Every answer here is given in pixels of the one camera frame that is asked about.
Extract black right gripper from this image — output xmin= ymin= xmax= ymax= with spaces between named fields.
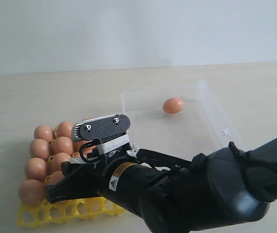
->
xmin=45 ymin=155 xmax=177 ymax=218

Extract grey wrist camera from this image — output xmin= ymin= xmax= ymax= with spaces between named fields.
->
xmin=71 ymin=114 xmax=132 ymax=160

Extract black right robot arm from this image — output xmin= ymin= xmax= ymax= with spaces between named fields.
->
xmin=45 ymin=138 xmax=277 ymax=233

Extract clear plastic storage box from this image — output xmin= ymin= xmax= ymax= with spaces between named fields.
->
xmin=121 ymin=80 xmax=245 ymax=159

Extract yellow plastic egg tray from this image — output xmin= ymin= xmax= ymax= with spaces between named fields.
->
xmin=16 ymin=123 xmax=127 ymax=229

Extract black cable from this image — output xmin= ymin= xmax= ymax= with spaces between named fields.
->
xmin=79 ymin=139 xmax=277 ymax=202

